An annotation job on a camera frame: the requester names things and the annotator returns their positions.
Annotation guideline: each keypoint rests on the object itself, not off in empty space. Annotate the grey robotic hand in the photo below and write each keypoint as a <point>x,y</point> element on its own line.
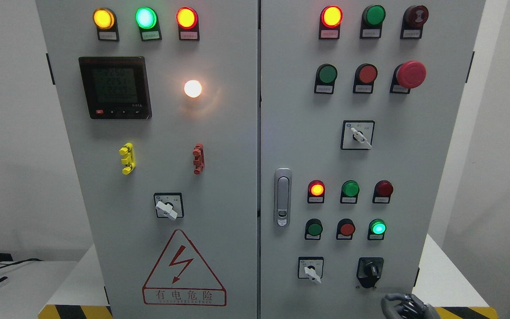
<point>406,306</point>

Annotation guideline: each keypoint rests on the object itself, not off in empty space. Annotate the black rotary knob switch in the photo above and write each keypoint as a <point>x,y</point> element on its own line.
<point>369,271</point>

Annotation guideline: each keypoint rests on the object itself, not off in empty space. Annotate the green push button lower right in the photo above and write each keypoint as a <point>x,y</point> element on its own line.
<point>376,230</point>

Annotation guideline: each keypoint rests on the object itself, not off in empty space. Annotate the green push button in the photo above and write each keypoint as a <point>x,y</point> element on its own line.
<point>376,230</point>
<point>325,78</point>
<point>313,229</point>

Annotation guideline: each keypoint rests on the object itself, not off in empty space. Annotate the red push button lower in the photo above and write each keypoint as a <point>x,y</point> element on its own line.
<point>345,229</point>

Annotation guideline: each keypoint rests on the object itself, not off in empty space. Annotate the red push button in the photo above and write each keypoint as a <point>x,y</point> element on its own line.
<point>364,79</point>
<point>345,229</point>

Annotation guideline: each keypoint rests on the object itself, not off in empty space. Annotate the green push button lower left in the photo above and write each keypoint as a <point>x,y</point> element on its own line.
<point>313,229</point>

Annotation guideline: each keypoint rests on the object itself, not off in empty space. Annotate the red indicator lamp middle right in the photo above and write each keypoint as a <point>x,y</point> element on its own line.
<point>383,191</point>

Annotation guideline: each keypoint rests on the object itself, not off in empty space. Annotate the red indicator lamp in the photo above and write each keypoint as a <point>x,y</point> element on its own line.
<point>330,21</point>
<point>188,24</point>
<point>383,191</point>
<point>316,192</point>

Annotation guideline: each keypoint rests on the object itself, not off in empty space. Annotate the green indicator lamp middle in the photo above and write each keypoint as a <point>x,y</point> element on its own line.
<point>349,192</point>

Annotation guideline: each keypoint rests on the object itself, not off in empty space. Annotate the red indicator lamp middle left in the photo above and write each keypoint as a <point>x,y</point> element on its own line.
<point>316,192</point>

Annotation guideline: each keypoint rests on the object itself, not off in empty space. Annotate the red electrical hazard sticker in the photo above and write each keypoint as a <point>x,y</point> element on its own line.
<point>182,277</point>

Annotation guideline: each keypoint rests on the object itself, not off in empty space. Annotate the grey electrical cabinet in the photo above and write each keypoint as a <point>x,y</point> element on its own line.
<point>257,61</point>

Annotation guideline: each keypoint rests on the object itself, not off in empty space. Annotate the red emergency stop mushroom button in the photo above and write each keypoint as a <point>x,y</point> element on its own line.
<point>407,76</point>

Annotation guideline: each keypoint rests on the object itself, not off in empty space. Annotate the red push button upper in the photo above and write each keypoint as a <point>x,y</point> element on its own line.
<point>364,79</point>

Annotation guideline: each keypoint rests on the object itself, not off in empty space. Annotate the green push button upper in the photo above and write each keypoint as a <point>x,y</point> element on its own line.
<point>325,78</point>

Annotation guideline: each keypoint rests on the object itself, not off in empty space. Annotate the red terminal connector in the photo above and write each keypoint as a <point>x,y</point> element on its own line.
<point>199,159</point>

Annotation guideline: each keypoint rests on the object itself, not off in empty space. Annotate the green indicator lamp top right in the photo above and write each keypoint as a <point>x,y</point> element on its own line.
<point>373,17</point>

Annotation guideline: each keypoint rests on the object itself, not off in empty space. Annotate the dark red buzzer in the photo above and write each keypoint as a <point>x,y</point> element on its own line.
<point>414,18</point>

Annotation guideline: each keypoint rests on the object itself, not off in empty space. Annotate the red indicator lamp top right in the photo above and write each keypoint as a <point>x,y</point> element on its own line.
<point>330,21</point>

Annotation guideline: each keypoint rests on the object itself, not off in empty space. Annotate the white glowing lamp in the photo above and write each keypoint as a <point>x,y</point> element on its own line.
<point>193,88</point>

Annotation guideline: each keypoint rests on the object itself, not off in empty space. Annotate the yellow terminal connector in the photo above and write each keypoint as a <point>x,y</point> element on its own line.
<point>127,158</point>

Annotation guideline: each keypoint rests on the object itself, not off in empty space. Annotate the red indicator lamp top left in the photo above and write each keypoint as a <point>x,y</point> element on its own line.
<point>188,24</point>

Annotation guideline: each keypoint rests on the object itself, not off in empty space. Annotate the black digital power meter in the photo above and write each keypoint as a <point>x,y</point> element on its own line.
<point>116,87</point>

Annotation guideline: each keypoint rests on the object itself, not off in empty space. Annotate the lit green indicator lamp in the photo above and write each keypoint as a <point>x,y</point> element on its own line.
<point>147,22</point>

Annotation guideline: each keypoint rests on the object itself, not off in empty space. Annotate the small white black dongle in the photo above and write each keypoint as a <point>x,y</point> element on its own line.
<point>3,281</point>

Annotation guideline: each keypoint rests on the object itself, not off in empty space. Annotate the yellow indicator lamp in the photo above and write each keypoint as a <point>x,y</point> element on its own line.
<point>106,22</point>

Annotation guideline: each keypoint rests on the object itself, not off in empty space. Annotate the white selector switch lower right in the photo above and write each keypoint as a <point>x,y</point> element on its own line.
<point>310,268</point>

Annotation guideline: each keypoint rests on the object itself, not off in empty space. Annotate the white selector switch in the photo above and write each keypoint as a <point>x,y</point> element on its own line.
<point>310,268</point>
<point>357,135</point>

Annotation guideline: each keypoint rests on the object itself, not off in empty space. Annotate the silver door latch handle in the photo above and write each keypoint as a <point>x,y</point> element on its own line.
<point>282,196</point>

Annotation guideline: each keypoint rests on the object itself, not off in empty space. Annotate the white selector switch upper right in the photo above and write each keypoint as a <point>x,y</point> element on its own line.
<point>357,135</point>

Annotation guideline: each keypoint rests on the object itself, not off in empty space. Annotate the white selector switch left door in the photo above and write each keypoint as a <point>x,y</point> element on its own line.
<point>169,205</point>

